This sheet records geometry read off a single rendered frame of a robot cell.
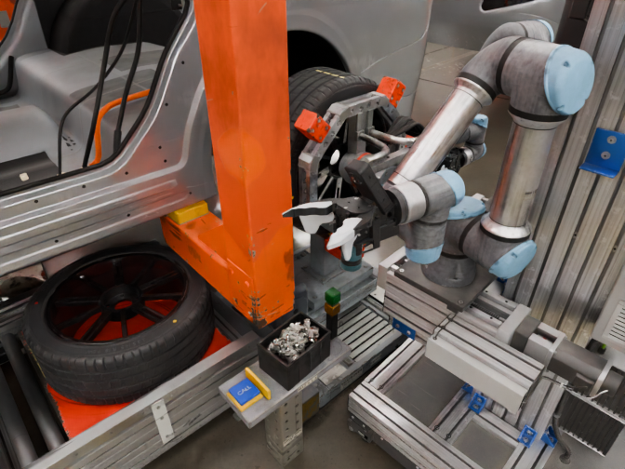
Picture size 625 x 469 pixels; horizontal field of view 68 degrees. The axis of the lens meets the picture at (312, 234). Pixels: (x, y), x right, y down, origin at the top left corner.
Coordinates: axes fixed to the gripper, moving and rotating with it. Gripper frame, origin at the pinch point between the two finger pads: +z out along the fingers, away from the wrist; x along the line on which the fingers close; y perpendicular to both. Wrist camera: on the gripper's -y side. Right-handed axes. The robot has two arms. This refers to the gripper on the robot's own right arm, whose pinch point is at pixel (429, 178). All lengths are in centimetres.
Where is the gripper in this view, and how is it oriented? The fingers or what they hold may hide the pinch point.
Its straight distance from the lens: 185.4
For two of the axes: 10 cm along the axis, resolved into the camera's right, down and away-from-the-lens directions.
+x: 6.7, 4.1, -6.1
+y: 0.0, -8.3, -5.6
